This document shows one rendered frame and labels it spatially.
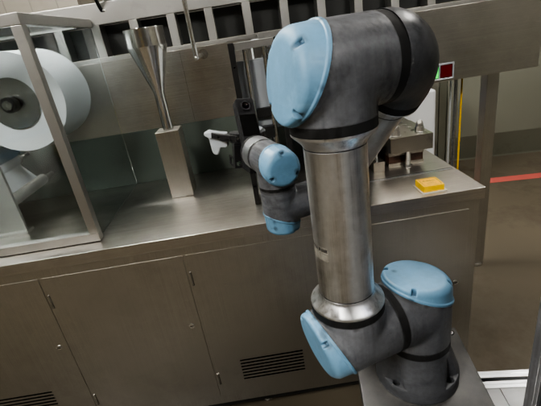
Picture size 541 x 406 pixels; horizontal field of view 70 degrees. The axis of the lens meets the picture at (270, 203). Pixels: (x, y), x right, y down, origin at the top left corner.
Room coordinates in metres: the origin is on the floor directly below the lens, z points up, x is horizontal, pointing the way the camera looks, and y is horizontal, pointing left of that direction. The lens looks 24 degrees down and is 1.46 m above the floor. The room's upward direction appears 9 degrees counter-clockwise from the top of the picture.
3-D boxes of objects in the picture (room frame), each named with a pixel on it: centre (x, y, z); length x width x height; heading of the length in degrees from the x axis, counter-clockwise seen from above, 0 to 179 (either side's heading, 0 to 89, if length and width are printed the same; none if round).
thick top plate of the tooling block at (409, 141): (1.58, -0.55, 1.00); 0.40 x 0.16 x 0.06; 0
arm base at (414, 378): (0.55, -0.23, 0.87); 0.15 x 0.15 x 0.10
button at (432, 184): (1.19, -0.54, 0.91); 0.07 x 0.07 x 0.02; 0
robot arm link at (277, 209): (0.76, -0.04, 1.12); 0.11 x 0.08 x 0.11; 108
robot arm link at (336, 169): (0.50, -0.10, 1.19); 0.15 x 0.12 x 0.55; 108
